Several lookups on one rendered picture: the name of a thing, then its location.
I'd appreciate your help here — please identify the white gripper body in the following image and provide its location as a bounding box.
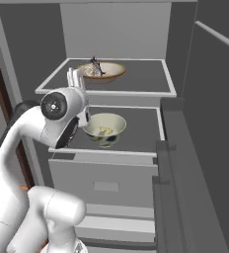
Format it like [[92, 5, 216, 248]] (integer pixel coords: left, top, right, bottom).
[[66, 66, 87, 92]]

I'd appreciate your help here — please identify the tan shallow bowl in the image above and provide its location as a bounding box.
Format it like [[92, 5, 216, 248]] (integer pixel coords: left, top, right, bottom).
[[75, 61, 127, 84]]

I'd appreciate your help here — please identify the grey fridge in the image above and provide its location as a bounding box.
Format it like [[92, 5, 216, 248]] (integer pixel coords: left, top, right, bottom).
[[0, 0, 199, 253]]

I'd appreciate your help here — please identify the cream bowl with blue marks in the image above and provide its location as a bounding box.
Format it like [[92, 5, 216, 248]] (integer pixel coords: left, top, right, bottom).
[[82, 113, 127, 149]]

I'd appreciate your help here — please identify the grey fridge shelf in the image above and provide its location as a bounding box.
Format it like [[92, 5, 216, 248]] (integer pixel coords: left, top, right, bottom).
[[35, 57, 178, 99], [48, 105, 166, 158]]

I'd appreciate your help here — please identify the pale grey fridge drawer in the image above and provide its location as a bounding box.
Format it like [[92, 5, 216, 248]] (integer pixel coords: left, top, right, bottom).
[[48, 157, 160, 210]]

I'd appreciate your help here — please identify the grey fridge door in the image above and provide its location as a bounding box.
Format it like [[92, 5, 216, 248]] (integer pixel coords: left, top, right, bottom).
[[151, 19, 229, 253]]

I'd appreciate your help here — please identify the dark grey fish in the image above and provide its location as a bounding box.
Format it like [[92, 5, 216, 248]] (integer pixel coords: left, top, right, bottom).
[[89, 55, 107, 78]]

